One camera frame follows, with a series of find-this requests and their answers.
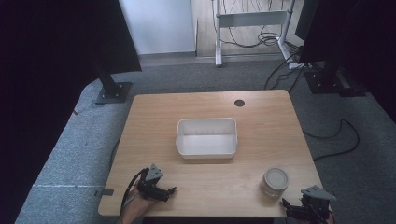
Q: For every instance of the white plastic bin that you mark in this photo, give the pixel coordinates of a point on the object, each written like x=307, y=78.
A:
x=206, y=140

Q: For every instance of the white metal desk frame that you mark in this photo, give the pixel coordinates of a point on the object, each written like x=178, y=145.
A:
x=250, y=18

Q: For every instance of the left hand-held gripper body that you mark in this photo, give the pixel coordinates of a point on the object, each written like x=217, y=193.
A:
x=150, y=181

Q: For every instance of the person's left hand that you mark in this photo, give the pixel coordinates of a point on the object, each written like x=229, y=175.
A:
x=134, y=207

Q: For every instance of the person's right hand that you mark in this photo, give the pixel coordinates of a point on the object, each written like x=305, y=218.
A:
x=329, y=217

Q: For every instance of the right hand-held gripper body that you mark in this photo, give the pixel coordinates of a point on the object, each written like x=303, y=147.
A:
x=316, y=199

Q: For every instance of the black curtain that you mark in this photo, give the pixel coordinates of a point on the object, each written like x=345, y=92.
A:
x=348, y=31
x=62, y=34

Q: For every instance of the black round table grommet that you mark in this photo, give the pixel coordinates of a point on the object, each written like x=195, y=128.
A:
x=239, y=103

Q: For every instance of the white power strip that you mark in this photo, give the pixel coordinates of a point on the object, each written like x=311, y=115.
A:
x=295, y=65

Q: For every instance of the black stand with base plate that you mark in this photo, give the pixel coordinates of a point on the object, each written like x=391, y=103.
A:
x=330, y=79
x=109, y=85

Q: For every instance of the grey metal table bracket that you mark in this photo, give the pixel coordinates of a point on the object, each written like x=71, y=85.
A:
x=104, y=192

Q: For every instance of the round can with silver lid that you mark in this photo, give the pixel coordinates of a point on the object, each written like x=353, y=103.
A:
x=274, y=182

